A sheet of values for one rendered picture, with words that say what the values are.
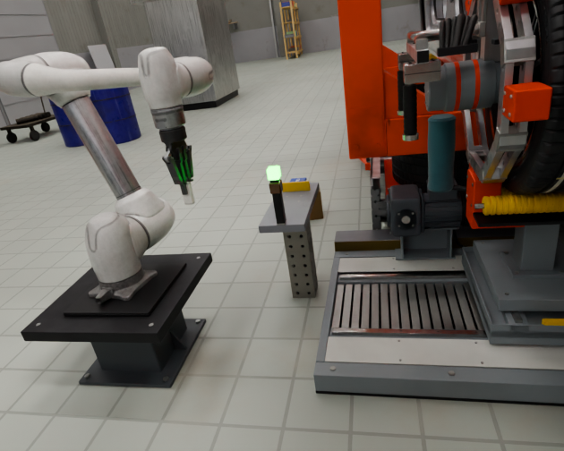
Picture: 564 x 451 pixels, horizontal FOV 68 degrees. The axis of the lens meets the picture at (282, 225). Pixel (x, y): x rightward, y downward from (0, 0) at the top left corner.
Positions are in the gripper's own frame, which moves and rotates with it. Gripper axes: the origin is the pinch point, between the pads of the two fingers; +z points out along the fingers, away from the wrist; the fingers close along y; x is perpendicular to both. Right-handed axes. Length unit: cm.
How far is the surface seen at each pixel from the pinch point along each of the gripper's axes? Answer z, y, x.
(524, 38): -32, -13, 90
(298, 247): 41, -42, 18
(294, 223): 21.2, -24.3, 24.4
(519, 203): 14, -24, 94
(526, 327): 50, -15, 98
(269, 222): 21.2, -24.7, 14.6
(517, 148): -6, -12, 90
